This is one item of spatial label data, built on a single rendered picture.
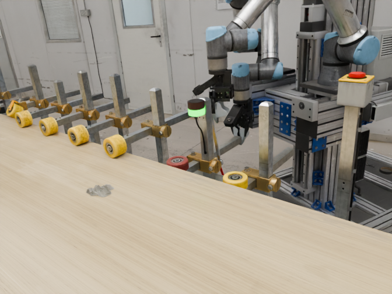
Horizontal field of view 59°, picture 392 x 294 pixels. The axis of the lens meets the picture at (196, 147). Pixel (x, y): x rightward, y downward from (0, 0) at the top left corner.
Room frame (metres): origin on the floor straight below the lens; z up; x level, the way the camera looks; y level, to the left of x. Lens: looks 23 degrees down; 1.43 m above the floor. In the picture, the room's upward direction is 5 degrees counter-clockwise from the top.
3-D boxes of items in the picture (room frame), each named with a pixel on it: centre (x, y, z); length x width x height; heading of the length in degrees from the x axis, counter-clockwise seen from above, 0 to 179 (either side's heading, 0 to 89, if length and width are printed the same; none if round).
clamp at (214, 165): (1.22, -0.02, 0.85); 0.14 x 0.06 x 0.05; 49
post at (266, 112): (1.05, -0.23, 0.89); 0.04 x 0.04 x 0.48; 49
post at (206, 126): (1.21, -0.04, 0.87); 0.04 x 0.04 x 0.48; 49
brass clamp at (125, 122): (1.55, 0.35, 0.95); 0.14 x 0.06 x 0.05; 49
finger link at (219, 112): (1.29, -0.10, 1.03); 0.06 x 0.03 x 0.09; 69
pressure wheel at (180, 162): (1.14, 0.07, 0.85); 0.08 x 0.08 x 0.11
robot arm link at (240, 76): (1.47, -0.21, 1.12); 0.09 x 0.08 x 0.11; 169
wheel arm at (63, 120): (1.76, 0.53, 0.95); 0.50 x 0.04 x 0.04; 139
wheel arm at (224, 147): (1.29, -0.05, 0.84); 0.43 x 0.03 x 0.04; 139
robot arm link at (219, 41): (1.31, -0.11, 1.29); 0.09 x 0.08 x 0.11; 104
